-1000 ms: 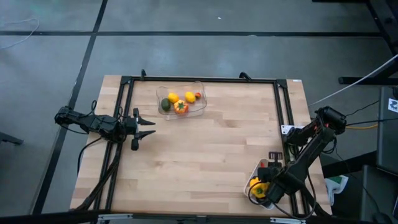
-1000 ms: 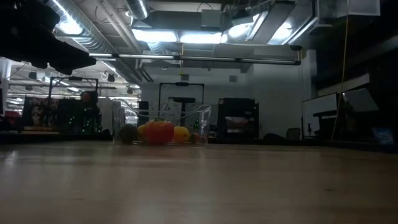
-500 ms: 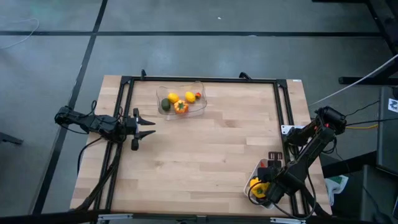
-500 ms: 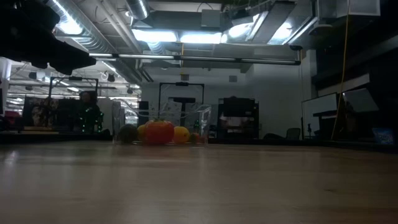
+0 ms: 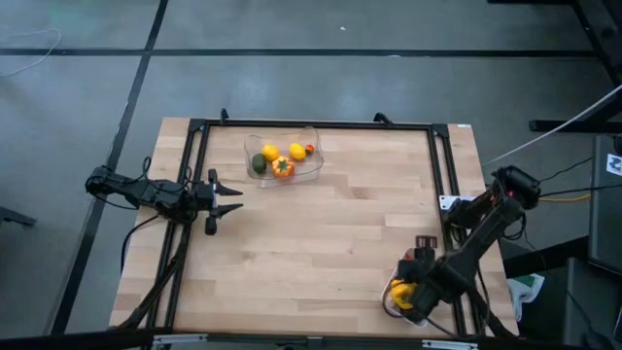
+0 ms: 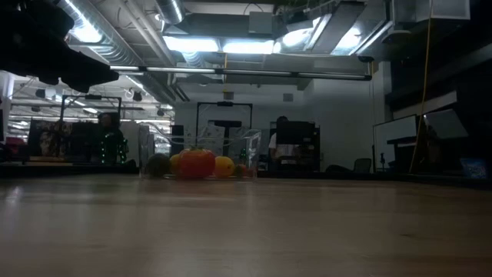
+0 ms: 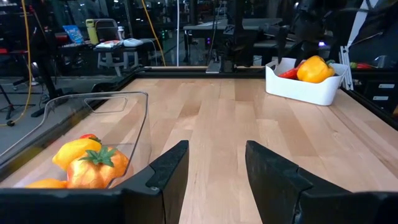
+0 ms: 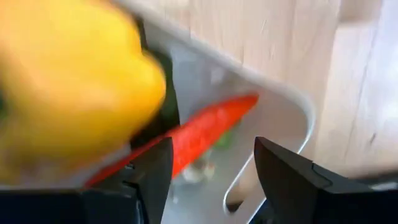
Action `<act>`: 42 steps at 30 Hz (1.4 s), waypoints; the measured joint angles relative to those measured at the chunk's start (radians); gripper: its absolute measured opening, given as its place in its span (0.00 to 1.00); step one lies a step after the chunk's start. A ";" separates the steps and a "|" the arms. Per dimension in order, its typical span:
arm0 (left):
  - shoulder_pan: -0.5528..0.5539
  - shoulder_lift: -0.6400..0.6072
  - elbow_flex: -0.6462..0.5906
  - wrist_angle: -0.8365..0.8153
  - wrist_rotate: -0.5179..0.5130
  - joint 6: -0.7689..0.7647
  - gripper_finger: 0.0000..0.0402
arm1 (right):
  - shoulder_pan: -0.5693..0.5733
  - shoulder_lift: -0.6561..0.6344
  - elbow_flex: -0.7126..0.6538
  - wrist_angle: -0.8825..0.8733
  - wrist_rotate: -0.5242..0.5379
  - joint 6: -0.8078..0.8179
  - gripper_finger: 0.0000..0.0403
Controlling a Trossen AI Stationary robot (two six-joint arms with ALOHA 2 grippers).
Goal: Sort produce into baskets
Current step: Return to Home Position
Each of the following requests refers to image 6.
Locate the orange fruit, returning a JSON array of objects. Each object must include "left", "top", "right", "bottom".
[{"left": 213, "top": 155, "right": 236, "bottom": 179}]

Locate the rectangular ceiling light panel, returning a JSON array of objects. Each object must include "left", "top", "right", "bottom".
[
  {"left": 333, "top": 25, "right": 363, "bottom": 52},
  {"left": 164, "top": 35, "right": 220, "bottom": 53},
  {"left": 281, "top": 27, "right": 313, "bottom": 49},
  {"left": 221, "top": 39, "right": 276, "bottom": 55},
  {"left": 70, "top": 22, "right": 104, "bottom": 44}
]

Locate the red tomato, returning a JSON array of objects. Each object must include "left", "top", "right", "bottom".
[{"left": 177, "top": 147, "right": 216, "bottom": 179}]

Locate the dark green avocado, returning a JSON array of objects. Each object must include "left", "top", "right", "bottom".
[{"left": 146, "top": 152, "right": 171, "bottom": 179}]

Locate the hanging yellow cable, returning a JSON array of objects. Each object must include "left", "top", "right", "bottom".
[{"left": 407, "top": 0, "right": 434, "bottom": 173}]

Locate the round metal air duct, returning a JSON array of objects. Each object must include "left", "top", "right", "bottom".
[{"left": 155, "top": 0, "right": 186, "bottom": 25}]

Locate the white board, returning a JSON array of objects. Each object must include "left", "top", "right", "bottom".
[{"left": 372, "top": 114, "right": 420, "bottom": 172}]

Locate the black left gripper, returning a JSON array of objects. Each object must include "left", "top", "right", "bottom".
[{"left": 0, "top": 36, "right": 120, "bottom": 93}]

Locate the black gantry frame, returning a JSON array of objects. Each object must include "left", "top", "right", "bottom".
[{"left": 195, "top": 101, "right": 254, "bottom": 159}]

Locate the black office chair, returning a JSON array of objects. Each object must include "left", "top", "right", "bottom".
[{"left": 353, "top": 157, "right": 373, "bottom": 174}]

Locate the clear plastic bin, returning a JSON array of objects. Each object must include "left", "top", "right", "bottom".
[{"left": 138, "top": 122, "right": 262, "bottom": 180}]

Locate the long linear ceiling light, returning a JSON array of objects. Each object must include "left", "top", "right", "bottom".
[{"left": 109, "top": 65, "right": 373, "bottom": 82}]

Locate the dark display screen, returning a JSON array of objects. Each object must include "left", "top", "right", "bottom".
[{"left": 26, "top": 119, "right": 75, "bottom": 159}]

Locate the person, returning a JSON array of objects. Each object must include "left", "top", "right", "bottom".
[
  {"left": 268, "top": 115, "right": 297, "bottom": 171},
  {"left": 91, "top": 112, "right": 130, "bottom": 166}
]

